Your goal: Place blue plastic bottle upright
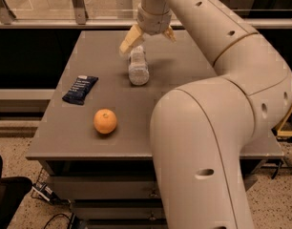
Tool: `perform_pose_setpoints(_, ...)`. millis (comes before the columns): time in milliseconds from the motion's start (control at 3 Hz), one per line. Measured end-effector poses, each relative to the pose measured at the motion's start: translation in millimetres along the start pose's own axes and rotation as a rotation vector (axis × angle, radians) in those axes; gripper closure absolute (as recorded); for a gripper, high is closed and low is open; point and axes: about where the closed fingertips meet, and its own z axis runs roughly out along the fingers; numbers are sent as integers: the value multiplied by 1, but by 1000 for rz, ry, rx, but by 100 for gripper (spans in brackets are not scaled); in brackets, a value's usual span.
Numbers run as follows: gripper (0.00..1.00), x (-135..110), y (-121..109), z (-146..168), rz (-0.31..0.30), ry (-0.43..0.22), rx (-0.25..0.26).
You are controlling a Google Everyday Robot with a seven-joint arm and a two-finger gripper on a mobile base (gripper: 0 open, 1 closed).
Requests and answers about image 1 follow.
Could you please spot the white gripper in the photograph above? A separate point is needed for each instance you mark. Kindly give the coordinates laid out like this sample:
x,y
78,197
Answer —
x,y
154,23

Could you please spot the clear plastic water bottle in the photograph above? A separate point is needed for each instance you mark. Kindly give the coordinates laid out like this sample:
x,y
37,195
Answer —
x,y
138,66

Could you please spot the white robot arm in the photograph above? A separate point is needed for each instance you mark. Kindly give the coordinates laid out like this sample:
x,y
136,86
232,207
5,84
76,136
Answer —
x,y
198,129

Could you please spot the dark blue snack bar wrapper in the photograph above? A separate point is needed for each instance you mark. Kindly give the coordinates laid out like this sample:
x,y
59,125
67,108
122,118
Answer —
x,y
79,89

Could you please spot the orange fruit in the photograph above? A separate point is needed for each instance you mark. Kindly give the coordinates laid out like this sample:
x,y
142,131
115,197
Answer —
x,y
105,121

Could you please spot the metal glass railing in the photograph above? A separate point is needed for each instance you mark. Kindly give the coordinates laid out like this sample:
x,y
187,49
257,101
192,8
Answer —
x,y
93,14

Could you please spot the grey drawer cabinet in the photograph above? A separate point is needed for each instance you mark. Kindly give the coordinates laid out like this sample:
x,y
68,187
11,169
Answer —
x,y
106,176

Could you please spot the small device on floor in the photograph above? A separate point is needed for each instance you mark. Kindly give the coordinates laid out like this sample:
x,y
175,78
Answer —
x,y
45,192

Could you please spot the black office chair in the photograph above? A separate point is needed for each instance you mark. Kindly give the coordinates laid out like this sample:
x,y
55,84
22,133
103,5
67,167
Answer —
x,y
12,192

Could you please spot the yellow metal frame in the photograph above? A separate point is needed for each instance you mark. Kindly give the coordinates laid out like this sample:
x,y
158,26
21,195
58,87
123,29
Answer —
x,y
279,131

